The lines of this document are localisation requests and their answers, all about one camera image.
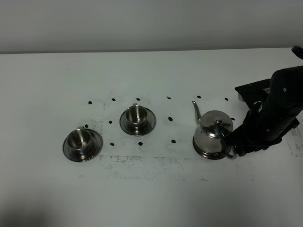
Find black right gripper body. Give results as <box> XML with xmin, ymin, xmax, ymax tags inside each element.
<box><xmin>234</xmin><ymin>79</ymin><xmax>300</xmax><ymax>157</ymax></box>

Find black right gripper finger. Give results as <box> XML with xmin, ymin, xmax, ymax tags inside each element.
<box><xmin>221</xmin><ymin>127</ymin><xmax>246</xmax><ymax>147</ymax></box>

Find stainless steel teapot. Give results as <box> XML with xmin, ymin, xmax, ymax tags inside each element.
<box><xmin>192</xmin><ymin>101</ymin><xmax>236</xmax><ymax>160</ymax></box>

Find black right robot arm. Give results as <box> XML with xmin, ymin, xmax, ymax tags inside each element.
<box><xmin>221</xmin><ymin>66</ymin><xmax>303</xmax><ymax>158</ymax></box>

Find steel saucer far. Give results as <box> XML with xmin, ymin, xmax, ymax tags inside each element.
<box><xmin>119</xmin><ymin>108</ymin><xmax>156</xmax><ymax>136</ymax></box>

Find steel saucer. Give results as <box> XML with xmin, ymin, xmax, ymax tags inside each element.
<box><xmin>119</xmin><ymin>108</ymin><xmax>156</xmax><ymax>136</ymax></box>
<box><xmin>62</xmin><ymin>128</ymin><xmax>103</xmax><ymax>162</ymax></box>

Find steel teacup far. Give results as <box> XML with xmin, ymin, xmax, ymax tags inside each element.
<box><xmin>125</xmin><ymin>104</ymin><xmax>147</xmax><ymax>131</ymax></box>

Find steel teacup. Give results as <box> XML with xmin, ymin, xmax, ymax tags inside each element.
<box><xmin>67</xmin><ymin>128</ymin><xmax>92</xmax><ymax>159</ymax></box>
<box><xmin>125</xmin><ymin>104</ymin><xmax>147</xmax><ymax>131</ymax></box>

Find steel teacup near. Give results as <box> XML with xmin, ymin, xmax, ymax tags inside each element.
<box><xmin>67</xmin><ymin>128</ymin><xmax>92</xmax><ymax>159</ymax></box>

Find steel saucer near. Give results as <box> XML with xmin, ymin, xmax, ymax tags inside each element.
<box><xmin>62</xmin><ymin>128</ymin><xmax>103</xmax><ymax>162</ymax></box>

